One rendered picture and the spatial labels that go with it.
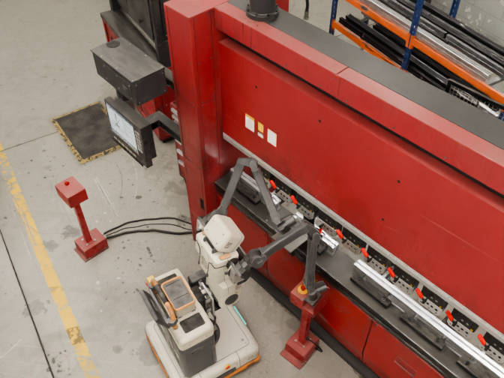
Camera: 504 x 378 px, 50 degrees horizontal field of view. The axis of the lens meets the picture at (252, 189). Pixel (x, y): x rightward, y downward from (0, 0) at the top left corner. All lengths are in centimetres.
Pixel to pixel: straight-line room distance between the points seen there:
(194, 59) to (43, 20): 526
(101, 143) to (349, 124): 362
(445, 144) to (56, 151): 443
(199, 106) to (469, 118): 177
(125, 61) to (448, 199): 213
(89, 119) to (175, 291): 327
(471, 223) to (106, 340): 292
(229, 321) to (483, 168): 232
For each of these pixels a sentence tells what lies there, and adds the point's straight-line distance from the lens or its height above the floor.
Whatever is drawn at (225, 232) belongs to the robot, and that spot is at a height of 138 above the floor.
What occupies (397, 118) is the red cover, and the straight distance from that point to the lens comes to 268.
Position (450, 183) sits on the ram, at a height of 205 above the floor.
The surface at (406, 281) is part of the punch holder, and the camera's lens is 336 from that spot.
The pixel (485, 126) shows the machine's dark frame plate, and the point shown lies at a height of 230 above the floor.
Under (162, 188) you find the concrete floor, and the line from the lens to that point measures 543.
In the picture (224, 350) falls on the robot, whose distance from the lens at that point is 403.
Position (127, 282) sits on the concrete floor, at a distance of 478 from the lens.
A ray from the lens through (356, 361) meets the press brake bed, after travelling 432.
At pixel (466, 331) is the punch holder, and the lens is 333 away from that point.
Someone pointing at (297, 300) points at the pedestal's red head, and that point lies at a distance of 371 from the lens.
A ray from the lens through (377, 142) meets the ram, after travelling 286.
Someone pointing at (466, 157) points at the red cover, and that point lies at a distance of 257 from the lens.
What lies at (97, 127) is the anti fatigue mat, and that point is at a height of 1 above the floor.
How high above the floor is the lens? 387
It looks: 46 degrees down
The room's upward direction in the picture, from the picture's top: straight up
